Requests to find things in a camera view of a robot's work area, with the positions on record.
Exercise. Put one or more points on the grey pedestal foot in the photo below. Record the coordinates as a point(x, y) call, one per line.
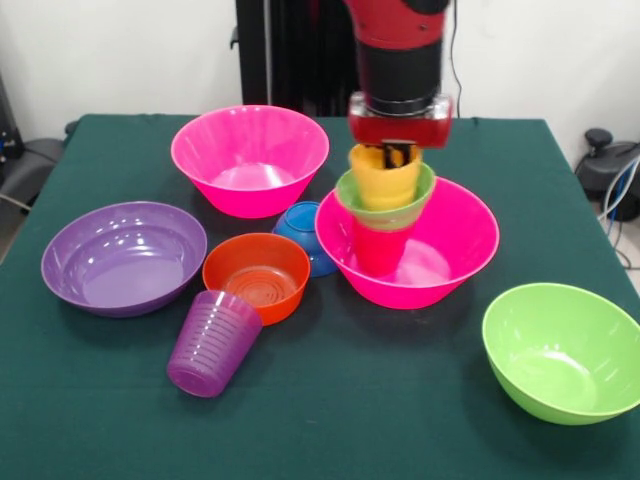
point(595, 175)
point(30, 165)

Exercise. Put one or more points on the purple plastic bowl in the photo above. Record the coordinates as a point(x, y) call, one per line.
point(120, 260)

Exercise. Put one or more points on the dark green tablecloth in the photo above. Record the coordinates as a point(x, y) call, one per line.
point(350, 400)

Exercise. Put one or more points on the red plastic bowl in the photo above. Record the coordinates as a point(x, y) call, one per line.
point(290, 295)

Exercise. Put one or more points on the yellow plastic cup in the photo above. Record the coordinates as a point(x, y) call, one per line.
point(380, 185)

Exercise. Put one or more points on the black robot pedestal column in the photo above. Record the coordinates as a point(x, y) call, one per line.
point(300, 60)

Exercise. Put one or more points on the blue plastic bowl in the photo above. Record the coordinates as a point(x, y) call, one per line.
point(300, 225)

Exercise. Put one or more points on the black equipment box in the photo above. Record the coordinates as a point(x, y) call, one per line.
point(7, 125)

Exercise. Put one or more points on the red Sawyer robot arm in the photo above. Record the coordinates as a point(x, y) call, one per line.
point(400, 50)

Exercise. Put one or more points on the small lime green bowl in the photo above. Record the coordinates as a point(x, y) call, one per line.
point(425, 195)

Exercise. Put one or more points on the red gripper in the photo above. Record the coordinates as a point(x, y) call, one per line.
point(400, 131)

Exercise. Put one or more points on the magenta plastic bowl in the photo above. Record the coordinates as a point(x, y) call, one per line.
point(250, 150)
point(465, 250)

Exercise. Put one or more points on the pink red plastic cup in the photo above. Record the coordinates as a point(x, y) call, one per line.
point(380, 250)

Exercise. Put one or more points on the purple plastic cup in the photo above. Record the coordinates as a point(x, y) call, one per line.
point(210, 345)

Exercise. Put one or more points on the large lime green bowl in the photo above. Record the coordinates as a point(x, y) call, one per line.
point(560, 350)

